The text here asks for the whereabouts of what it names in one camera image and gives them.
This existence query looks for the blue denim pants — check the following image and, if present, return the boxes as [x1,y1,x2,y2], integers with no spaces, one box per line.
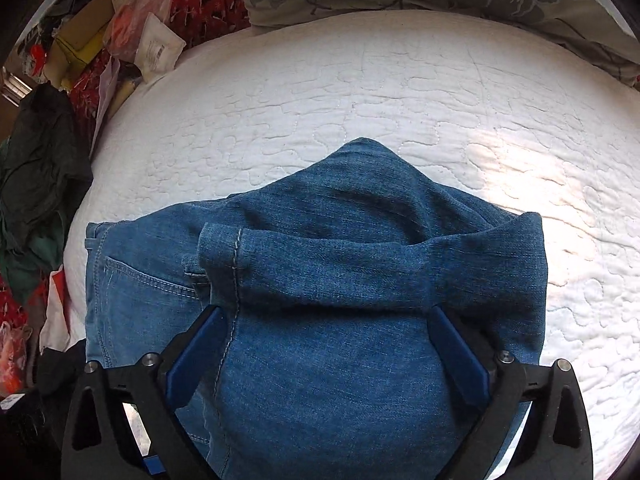
[84,137,547,480]

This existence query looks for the red floral cushion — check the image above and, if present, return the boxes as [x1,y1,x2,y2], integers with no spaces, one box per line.
[67,0,251,126]

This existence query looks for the white quilted mattress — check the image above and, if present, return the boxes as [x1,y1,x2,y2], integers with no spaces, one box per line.
[62,9,640,480]

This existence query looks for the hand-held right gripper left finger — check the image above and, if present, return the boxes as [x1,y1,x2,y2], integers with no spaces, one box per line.
[61,304,226,480]

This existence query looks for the cardboard box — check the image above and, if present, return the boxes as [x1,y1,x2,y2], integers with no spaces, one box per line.
[50,0,118,91]

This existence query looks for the dark green garment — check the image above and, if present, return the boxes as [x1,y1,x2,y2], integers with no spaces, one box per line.
[0,84,95,306]

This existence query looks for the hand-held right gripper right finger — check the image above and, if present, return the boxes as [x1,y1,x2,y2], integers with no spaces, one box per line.
[427,305,594,480]

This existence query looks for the clear plastic bag orange contents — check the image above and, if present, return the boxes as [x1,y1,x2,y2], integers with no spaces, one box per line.
[107,0,176,61]

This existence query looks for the white paper packet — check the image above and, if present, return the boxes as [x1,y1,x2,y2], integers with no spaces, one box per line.
[136,12,187,83]

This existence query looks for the pile of mixed clothes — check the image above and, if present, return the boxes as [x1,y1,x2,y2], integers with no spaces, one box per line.
[17,0,116,81]

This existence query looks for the black crumpled cloth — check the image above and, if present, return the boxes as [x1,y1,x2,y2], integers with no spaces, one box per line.
[35,340,88,396]

